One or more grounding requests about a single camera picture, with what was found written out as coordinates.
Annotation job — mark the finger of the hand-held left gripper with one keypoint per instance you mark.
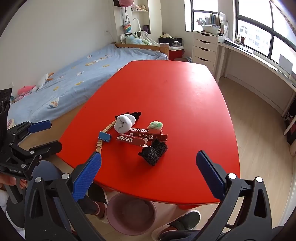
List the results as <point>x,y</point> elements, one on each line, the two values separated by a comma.
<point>50,148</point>
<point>40,126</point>

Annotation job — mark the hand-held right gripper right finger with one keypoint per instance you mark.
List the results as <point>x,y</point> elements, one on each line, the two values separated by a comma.
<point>209,176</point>

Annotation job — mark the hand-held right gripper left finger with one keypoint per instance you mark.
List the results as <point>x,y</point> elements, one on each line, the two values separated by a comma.
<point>87,176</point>

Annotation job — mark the wooden patterned strip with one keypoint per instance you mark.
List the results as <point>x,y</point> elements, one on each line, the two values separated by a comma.
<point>99,144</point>

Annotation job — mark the small blue box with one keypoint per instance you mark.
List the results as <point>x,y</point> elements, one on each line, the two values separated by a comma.
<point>105,136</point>

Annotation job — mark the torn red carton piece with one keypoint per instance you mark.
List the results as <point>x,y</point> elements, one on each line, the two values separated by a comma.
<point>126,139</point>

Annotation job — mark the pink bin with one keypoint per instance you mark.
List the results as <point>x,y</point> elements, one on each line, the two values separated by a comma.
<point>129,215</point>

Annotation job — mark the black mesh bundle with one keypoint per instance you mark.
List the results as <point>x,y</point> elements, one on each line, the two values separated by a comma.
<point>152,153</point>

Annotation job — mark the green white wad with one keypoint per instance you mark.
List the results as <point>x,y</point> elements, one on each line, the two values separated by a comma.
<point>156,125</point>

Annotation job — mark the red printed carton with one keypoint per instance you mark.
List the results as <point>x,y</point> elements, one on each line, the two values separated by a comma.
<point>148,132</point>

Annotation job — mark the person's left hand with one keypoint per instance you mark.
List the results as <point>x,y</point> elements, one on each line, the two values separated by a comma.
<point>8,180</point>

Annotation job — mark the person's dark trousers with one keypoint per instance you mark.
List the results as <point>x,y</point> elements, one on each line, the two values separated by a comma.
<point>94,197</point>

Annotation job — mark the person's left foot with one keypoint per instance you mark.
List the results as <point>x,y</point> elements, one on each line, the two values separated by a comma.
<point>101,212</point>

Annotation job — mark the person's foot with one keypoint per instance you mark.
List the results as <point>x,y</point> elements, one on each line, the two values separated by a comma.
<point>182,221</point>
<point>101,212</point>

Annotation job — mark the pink plush toy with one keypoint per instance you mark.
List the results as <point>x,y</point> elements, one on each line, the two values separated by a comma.
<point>24,90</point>

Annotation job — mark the white duck plush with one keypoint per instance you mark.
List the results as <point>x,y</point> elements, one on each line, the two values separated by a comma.
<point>42,81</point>

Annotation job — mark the person's right foot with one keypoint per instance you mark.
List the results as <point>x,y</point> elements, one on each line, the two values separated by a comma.
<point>182,221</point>

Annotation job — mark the bed with blue sheet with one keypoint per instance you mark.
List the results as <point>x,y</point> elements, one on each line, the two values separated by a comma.
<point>81,76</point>

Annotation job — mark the white rolled sock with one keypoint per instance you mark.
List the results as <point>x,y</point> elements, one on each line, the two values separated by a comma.
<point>123,122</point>

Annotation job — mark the black sock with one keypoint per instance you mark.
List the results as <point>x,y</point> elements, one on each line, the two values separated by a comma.
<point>137,115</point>

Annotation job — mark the white desk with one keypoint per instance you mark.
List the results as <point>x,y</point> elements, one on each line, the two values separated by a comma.
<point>254,60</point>

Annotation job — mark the red cooler box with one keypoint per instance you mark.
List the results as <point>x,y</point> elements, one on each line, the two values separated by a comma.
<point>175,54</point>

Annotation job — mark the white drawer cabinet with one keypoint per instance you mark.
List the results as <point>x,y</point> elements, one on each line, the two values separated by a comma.
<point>203,49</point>

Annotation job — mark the pale green blanket pile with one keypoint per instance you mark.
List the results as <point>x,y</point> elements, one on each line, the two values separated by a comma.
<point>134,39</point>

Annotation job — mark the white shelf unit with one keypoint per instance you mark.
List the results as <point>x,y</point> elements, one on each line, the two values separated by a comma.
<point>118,23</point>

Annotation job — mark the rainbow plush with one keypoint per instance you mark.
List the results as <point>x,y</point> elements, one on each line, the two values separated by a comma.
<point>127,27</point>

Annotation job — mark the black storage basket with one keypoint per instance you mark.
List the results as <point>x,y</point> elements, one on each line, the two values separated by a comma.
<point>165,41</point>

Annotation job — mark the straw hat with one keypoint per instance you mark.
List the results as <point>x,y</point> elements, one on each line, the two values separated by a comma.
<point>166,36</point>

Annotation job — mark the black framed window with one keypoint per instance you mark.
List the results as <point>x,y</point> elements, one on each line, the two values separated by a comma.
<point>254,34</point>

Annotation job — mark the row of books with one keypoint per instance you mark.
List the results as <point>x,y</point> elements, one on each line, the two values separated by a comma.
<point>217,18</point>

